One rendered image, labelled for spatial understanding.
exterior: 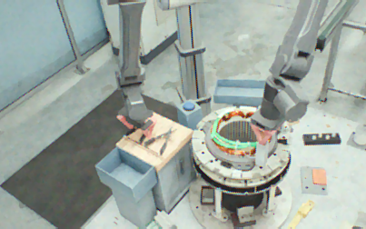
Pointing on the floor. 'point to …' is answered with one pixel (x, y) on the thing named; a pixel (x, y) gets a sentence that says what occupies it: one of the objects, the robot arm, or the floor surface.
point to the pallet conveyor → (339, 41)
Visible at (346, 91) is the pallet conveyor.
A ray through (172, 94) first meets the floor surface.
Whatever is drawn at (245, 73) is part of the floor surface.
